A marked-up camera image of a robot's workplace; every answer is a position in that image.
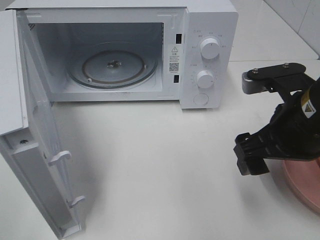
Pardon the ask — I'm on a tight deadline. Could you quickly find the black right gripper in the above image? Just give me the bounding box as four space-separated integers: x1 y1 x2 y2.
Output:
233 62 320 176

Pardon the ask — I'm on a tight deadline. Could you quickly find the round white door button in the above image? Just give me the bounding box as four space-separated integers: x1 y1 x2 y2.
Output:
193 93 209 106

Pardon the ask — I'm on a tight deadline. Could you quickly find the pink round plate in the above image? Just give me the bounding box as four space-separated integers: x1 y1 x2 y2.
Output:
282 158 320 215

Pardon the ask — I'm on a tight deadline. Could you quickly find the white microwave door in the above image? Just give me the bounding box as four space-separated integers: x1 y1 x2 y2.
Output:
0 9 84 239

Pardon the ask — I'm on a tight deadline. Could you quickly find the white lower microwave knob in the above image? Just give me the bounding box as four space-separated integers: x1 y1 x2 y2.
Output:
196 70 215 89

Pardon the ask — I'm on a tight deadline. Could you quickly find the white microwave knob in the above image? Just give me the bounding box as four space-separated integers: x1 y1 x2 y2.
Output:
199 36 221 60
196 70 215 89

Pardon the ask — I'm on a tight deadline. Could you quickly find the white upper microwave knob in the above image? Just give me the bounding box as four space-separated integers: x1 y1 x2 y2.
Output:
199 36 221 60

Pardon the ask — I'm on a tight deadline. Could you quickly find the white microwave oven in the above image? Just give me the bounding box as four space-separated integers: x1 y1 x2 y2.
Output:
0 0 239 109

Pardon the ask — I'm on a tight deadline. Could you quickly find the white warning label sticker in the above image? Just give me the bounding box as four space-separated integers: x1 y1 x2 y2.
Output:
167 44 183 74

